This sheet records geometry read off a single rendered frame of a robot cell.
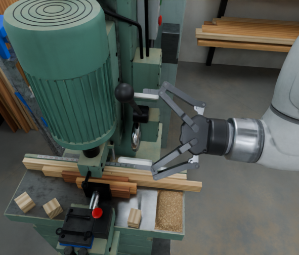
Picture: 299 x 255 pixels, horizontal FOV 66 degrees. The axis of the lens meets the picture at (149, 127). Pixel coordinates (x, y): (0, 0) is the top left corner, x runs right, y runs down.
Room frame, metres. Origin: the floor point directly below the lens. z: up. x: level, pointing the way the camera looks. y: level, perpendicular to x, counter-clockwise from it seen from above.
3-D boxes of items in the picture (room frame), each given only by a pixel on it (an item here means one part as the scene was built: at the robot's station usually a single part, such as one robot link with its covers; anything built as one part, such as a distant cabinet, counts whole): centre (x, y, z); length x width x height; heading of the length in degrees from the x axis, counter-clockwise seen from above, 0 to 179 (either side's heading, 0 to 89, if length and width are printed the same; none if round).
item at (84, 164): (0.45, 0.18, 1.03); 0.14 x 0.07 x 0.09; 176
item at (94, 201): (0.33, 0.17, 0.95); 0.09 x 0.07 x 0.09; 86
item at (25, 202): (0.32, 0.40, 0.92); 0.04 x 0.04 x 0.04; 49
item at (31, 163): (0.45, 0.16, 0.92); 0.60 x 0.02 x 0.05; 86
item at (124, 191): (0.37, 0.14, 0.93); 0.16 x 0.02 x 0.05; 86
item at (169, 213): (0.32, -0.08, 0.92); 0.14 x 0.09 x 0.04; 176
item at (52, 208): (0.30, 0.30, 0.92); 0.04 x 0.04 x 0.04; 42
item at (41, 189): (0.32, 0.17, 0.87); 0.61 x 0.30 x 0.06; 86
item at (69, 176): (0.41, 0.18, 0.93); 0.24 x 0.02 x 0.06; 86
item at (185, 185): (0.42, 0.09, 0.92); 0.58 x 0.02 x 0.04; 86
